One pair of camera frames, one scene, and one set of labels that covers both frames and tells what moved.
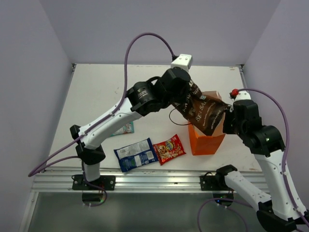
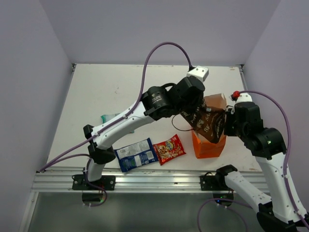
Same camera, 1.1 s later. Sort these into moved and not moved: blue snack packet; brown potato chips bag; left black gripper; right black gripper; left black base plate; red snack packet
Moved: brown potato chips bag; left black gripper
Not moved: blue snack packet; left black base plate; red snack packet; right black gripper
